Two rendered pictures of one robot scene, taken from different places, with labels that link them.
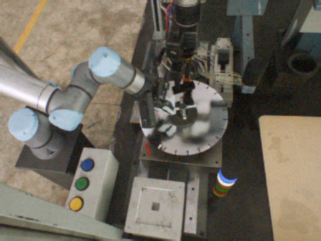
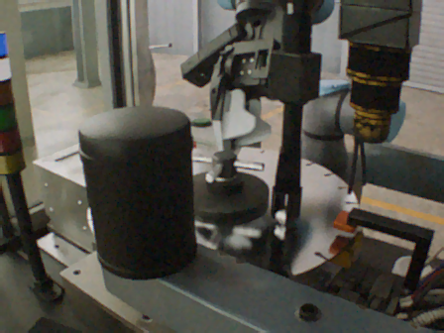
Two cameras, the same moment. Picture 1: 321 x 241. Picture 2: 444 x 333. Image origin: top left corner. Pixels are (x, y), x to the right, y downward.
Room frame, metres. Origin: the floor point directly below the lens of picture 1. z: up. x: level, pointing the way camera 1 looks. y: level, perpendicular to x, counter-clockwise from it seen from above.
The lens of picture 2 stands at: (0.57, -0.51, 1.18)
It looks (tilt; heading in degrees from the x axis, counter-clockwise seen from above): 25 degrees down; 106
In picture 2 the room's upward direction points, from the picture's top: straight up
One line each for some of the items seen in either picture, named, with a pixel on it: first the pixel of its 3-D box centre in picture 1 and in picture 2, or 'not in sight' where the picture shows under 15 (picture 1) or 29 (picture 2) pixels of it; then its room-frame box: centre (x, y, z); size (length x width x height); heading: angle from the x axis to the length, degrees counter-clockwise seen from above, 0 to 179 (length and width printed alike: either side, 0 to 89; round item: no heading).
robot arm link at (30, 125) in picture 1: (30, 126); (328, 104); (0.56, 0.52, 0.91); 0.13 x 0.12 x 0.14; 151
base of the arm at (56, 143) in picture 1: (44, 140); (322, 145); (0.55, 0.52, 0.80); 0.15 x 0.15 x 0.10
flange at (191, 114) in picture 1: (183, 112); (224, 185); (0.45, -0.10, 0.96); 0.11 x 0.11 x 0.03
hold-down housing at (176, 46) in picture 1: (176, 57); (297, 7); (0.53, -0.10, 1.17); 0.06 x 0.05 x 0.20; 153
